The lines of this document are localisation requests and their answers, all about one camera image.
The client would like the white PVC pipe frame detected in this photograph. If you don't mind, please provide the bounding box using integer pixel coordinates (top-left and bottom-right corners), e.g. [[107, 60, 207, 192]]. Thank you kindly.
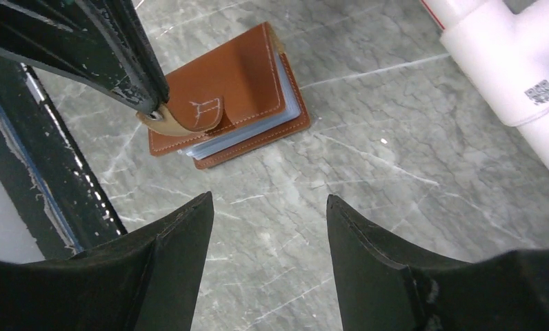
[[423, 1, 549, 169]]

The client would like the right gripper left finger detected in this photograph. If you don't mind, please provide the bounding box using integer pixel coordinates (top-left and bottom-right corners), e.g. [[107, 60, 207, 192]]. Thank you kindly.
[[0, 192, 214, 330]]

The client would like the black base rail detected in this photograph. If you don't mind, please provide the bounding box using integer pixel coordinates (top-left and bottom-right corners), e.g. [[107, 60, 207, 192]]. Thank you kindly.
[[0, 57, 127, 259]]

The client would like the brown leather card holder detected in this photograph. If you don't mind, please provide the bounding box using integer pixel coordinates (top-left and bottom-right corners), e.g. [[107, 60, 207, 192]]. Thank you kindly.
[[139, 22, 310, 169]]

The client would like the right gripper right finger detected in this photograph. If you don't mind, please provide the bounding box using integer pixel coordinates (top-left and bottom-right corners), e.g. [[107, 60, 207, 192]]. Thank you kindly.
[[326, 195, 549, 330]]

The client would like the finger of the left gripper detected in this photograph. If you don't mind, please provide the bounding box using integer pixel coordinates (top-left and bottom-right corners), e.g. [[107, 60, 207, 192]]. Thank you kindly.
[[0, 0, 169, 115]]

